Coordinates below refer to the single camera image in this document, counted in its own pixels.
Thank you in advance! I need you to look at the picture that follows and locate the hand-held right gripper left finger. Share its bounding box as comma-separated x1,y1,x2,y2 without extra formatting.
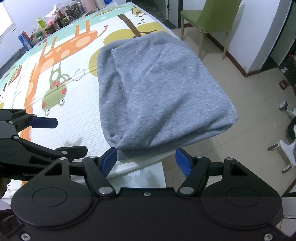
39,147,117,197

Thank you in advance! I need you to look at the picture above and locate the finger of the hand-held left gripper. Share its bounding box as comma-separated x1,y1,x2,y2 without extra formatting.
0,137,88,181
0,108,58,135

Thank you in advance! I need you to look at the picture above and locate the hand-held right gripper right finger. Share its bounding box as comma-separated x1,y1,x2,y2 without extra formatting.
174,147,253,197

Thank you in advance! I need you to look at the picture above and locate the grey sweatshirt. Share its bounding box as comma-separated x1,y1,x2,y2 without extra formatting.
96,31,239,161

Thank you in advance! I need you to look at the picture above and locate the printed play mat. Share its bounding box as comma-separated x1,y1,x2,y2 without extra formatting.
0,1,183,188

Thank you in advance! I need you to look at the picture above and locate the blue snack can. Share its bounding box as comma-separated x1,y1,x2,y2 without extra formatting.
18,31,34,51

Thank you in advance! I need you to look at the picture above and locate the white ride-on toy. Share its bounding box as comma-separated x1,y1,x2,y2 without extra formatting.
268,100,296,174

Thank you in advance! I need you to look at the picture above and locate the cluster of jars and containers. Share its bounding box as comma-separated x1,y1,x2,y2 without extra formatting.
18,0,107,51

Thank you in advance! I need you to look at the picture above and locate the pink tumbler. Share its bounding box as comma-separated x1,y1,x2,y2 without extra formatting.
83,0,97,11

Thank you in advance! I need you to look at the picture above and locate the dark clutter pile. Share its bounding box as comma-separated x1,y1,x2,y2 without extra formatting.
278,52,296,96

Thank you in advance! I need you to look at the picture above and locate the green chair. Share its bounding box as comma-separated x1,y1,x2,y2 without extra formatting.
180,0,242,61

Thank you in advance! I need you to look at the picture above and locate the black framed doorway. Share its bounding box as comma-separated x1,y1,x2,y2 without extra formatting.
269,0,296,70

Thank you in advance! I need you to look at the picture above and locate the wall window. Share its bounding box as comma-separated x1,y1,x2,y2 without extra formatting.
0,3,18,41

